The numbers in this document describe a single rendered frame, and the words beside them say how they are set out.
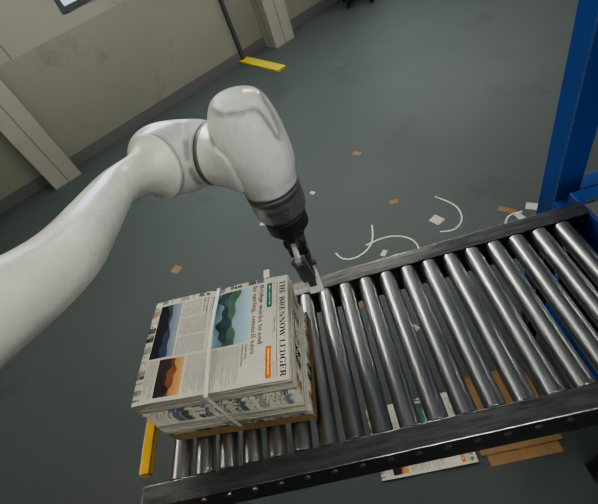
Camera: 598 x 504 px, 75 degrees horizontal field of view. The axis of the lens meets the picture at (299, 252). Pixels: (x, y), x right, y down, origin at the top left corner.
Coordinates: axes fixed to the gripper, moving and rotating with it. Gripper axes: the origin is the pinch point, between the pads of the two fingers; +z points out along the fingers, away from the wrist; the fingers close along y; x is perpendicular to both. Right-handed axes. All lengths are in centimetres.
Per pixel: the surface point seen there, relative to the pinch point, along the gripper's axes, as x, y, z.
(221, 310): -25.5, -7.4, 10.4
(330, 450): -8.1, 22.6, 33.4
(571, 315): 56, 5, 33
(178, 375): -35.5, 7.5, 10.3
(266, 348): -14.3, 6.7, 10.0
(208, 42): -83, -456, 74
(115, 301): -154, -124, 113
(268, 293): -13.0, -8.5, 10.4
